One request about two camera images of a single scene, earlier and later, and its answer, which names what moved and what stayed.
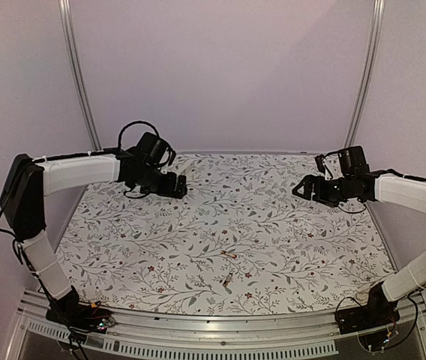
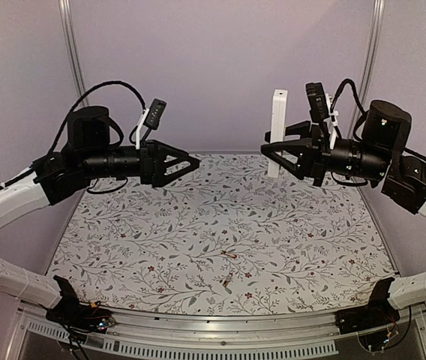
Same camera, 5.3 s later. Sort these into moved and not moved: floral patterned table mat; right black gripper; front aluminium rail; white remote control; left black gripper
Moved: white remote control; left black gripper; right black gripper
Not moved: floral patterned table mat; front aluminium rail
